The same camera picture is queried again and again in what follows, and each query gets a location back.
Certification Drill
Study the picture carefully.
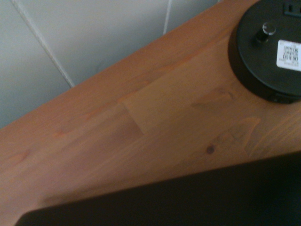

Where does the black laptop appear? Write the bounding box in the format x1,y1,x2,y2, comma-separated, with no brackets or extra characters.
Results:
16,152,301,226

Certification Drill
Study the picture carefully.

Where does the black desk lamp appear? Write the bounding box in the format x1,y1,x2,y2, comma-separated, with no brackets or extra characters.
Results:
227,0,301,105

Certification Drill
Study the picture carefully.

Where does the wooden desk black frame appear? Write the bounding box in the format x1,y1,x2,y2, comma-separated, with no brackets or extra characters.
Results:
0,0,301,226

